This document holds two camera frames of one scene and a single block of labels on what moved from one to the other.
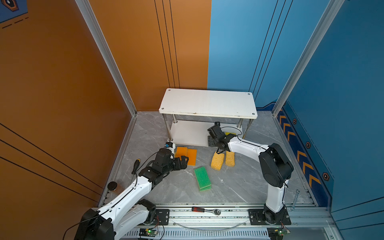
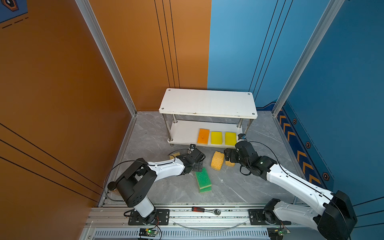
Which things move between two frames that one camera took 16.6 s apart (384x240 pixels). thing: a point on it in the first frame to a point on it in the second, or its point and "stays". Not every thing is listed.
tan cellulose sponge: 217,161 stays
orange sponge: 181,151 to 203,136
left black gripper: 184,164 to 199,166
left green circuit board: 146,232 stays
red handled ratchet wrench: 216,211 stays
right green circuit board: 277,233 stays
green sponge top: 202,177 stays
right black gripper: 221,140 to 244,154
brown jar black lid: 117,188 stays
